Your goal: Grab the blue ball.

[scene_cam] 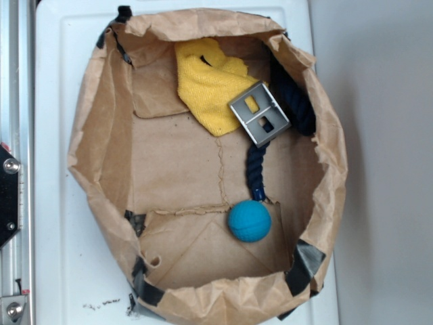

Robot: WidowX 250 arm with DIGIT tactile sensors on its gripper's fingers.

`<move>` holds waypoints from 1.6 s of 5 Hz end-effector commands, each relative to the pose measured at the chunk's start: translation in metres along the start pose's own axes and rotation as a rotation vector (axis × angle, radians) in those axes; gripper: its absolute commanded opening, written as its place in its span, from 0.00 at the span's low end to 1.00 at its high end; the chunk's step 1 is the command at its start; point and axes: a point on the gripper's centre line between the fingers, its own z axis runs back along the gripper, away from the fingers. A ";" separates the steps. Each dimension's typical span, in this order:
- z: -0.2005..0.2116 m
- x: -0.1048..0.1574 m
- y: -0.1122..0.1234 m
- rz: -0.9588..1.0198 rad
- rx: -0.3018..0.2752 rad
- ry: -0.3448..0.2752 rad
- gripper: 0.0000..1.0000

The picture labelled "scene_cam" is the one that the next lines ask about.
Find blue ball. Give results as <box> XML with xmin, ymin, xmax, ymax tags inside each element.
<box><xmin>227</xmin><ymin>200</ymin><xmax>272</xmax><ymax>242</ymax></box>

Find brown paper bag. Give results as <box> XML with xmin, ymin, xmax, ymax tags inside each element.
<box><xmin>68</xmin><ymin>7</ymin><xmax>348</xmax><ymax>324</ymax></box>

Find yellow microfiber cloth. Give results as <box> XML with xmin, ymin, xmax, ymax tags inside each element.
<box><xmin>175</xmin><ymin>38</ymin><xmax>258</xmax><ymax>137</ymax></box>

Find white tray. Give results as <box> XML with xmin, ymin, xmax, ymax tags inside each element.
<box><xmin>34</xmin><ymin>1</ymin><xmax>339</xmax><ymax>324</ymax></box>

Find black mounting plate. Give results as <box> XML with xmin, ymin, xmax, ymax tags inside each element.
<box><xmin>0</xmin><ymin>146</ymin><xmax>20</xmax><ymax>248</ymax></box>

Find grey metal bracket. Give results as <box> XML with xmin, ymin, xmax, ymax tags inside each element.
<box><xmin>229</xmin><ymin>81</ymin><xmax>292</xmax><ymax>148</ymax></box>

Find dark blue rope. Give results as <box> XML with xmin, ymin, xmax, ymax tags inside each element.
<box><xmin>246</xmin><ymin>43</ymin><xmax>317</xmax><ymax>202</ymax></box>

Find aluminium frame rail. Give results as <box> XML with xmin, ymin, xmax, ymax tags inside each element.
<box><xmin>1</xmin><ymin>1</ymin><xmax>37</xmax><ymax>324</ymax></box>

